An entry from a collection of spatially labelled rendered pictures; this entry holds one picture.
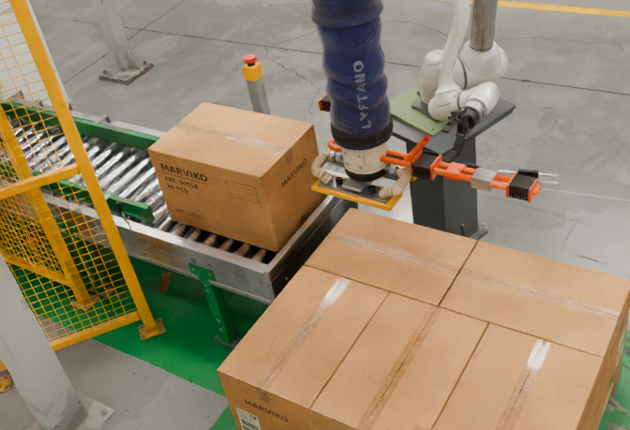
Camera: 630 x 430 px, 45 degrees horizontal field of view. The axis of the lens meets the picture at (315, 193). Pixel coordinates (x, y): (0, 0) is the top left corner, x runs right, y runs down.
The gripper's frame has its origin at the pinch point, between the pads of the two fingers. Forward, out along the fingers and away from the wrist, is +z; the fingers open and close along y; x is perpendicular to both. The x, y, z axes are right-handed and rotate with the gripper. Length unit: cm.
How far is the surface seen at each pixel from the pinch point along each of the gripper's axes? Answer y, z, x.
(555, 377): 49, 46, -58
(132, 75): 102, -133, 332
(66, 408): 89, 118, 125
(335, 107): -24.5, 23.7, 29.9
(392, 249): 49, 12, 21
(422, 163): -2.4, 16.1, 1.8
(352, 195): 10.3, 27.8, 25.3
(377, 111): -21.6, 17.6, 16.9
